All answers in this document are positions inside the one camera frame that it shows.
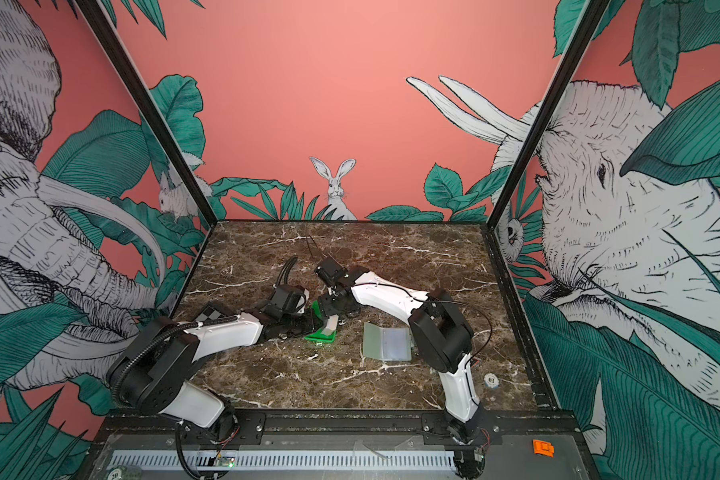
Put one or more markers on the white perforated cable duct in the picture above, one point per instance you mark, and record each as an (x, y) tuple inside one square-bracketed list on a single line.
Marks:
[(281, 460)]

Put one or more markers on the green plastic card tray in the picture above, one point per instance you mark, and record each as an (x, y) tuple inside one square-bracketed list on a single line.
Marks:
[(320, 317)]

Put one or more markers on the orange plastic clip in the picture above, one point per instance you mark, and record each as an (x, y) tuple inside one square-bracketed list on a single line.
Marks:
[(543, 448)]

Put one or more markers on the small round white sticker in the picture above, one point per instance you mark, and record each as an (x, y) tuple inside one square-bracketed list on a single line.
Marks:
[(491, 381)]

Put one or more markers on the black white checkerboard plate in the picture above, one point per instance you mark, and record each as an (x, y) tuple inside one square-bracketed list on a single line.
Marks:
[(211, 312)]

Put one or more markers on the left black frame post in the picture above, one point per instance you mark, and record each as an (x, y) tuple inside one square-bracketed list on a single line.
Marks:
[(100, 24)]

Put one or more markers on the right black frame post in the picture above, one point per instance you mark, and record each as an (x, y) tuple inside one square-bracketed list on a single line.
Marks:
[(586, 26)]

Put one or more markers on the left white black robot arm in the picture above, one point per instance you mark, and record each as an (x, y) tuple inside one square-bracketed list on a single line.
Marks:
[(153, 373)]

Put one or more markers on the black frame post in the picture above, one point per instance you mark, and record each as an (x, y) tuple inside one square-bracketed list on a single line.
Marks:
[(586, 26), (100, 24)]

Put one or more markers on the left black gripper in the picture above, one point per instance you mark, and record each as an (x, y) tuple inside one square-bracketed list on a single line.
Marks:
[(310, 327)]

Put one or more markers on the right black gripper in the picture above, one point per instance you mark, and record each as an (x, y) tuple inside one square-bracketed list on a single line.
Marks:
[(328, 308)]

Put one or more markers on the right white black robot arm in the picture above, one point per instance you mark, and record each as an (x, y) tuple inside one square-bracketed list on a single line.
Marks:
[(441, 333)]

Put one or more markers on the black front mounting rail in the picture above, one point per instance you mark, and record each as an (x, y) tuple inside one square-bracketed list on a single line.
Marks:
[(255, 424)]

